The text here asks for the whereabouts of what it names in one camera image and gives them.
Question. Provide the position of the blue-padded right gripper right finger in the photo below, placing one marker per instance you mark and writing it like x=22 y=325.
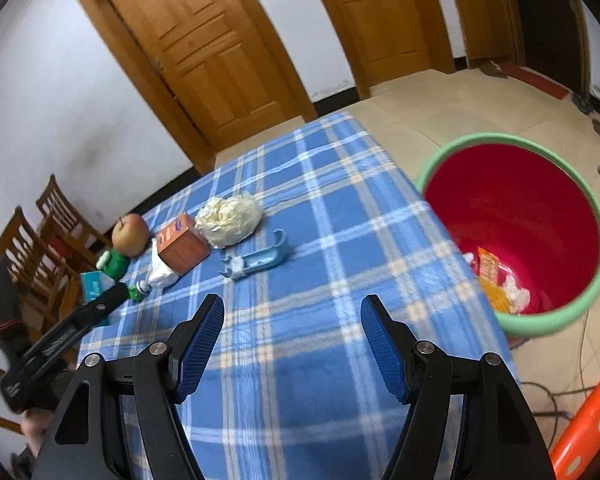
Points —
x=498 y=439

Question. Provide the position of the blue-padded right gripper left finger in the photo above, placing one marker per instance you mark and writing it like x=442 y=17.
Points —
x=87 y=440

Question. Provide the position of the white teal paper box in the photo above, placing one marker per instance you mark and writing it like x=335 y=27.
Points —
x=95 y=291

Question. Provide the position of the yellow corn toy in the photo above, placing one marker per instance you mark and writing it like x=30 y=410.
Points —
x=497 y=297

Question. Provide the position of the large white paper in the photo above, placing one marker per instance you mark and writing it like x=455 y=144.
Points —
x=518 y=298

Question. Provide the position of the orange snack packet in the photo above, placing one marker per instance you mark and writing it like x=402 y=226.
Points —
x=489 y=266

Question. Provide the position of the light blue plastic toy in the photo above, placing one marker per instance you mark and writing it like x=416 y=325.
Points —
x=238 y=267

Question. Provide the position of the small white paper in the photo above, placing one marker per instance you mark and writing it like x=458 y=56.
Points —
x=225 y=222

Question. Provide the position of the white garlic toy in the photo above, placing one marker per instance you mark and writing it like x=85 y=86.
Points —
x=160 y=275

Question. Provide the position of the person's left hand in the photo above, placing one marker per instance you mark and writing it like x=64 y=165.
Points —
x=34 y=427

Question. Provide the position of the orange plastic stool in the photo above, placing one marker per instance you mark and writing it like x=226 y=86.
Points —
x=579 y=445

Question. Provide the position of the wooden chair near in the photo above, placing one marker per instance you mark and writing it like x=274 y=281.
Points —
x=47 y=288

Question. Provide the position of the wooden chair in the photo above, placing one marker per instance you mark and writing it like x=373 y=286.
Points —
x=68 y=226
x=47 y=288

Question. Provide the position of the green toy vegetable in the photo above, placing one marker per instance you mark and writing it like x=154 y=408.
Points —
x=113 y=263

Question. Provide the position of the wooden chair far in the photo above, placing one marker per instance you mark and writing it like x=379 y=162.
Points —
x=68 y=226

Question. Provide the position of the red-yellow apple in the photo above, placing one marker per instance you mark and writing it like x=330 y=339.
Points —
x=130 y=235

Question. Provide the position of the orange-brown small box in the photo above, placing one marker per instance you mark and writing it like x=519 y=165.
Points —
x=180 y=246

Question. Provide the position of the red bin with green rim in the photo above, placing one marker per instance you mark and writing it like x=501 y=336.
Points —
x=530 y=209

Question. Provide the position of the blue plaid tablecloth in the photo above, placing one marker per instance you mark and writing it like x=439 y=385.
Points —
x=292 y=390

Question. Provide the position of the dark shoes by door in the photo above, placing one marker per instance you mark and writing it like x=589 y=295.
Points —
x=583 y=102

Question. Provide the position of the red door mat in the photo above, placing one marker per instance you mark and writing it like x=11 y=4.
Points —
x=535 y=80

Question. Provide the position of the left wooden door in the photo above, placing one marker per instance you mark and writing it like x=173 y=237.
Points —
x=214 y=72

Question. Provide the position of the wooden door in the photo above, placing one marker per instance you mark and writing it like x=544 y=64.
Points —
x=388 y=39
x=214 y=72

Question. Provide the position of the dark entrance door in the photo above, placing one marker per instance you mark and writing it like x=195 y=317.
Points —
x=550 y=38

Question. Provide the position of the middle wooden door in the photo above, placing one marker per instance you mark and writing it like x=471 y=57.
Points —
x=388 y=39

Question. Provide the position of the low wooden wall panel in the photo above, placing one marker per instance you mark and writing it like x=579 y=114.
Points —
x=485 y=29

